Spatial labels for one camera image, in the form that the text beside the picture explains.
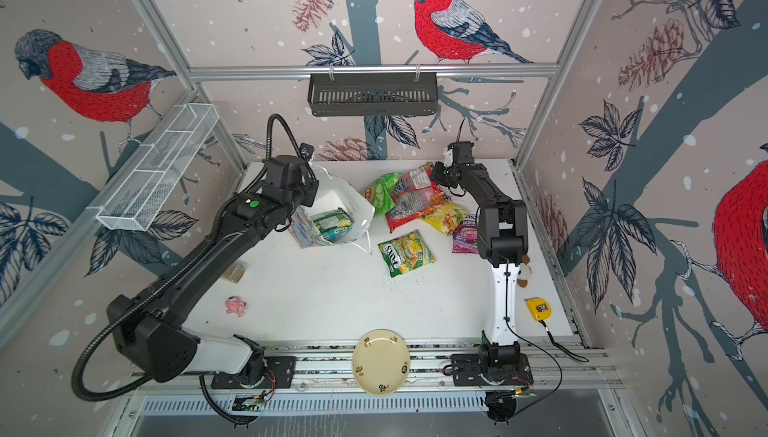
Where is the patterned paper gift bag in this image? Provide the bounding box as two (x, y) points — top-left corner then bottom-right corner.
(289, 166), (375, 254)

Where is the red snack bag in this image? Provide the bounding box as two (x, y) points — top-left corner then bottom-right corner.
(386, 162), (448, 232)

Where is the yellow snack bag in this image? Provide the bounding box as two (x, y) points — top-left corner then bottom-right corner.
(421, 202), (469, 236)

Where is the purple candy snack bag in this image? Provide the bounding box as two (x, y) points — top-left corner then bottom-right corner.
(452, 216), (478, 254)

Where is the bright green snack bag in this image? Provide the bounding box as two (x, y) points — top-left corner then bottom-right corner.
(362, 172), (402, 217)

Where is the green Fox's candy bag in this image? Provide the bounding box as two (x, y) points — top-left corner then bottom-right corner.
(378, 230), (436, 278)

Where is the teal Fox's candy bag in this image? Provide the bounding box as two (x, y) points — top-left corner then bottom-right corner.
(311, 207), (354, 242)

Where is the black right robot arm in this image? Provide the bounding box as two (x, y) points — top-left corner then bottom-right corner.
(432, 141), (529, 385)

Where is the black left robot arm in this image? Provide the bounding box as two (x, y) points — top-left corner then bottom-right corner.
(108, 155), (318, 385)

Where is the small beige block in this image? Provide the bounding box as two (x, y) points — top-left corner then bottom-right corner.
(221, 263), (246, 284)

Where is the small pink toy figure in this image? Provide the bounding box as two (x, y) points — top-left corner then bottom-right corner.
(225, 296), (247, 317)

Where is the brown white plush toy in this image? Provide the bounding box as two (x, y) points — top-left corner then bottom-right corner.
(516, 255), (532, 288)

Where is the yellow tape measure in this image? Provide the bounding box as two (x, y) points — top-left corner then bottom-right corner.
(525, 297), (552, 322)

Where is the cream ceramic plate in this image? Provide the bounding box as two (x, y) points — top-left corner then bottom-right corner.
(351, 329), (411, 397)

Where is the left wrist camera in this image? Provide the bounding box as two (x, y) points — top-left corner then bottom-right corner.
(299, 143), (315, 162)

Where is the black hanging wall basket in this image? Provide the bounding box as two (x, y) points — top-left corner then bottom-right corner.
(307, 72), (439, 117)

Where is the horizontal aluminium frame bar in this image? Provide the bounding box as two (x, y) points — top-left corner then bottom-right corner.
(188, 63), (560, 82)

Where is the white wire mesh shelf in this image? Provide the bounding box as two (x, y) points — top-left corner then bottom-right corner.
(96, 103), (219, 231)

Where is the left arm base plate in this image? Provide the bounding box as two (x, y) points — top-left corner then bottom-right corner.
(211, 356), (297, 390)

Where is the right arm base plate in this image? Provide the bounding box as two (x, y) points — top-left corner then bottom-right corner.
(443, 354), (534, 387)

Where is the black corrugated cable conduit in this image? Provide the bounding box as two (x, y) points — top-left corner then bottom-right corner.
(70, 112), (319, 427)

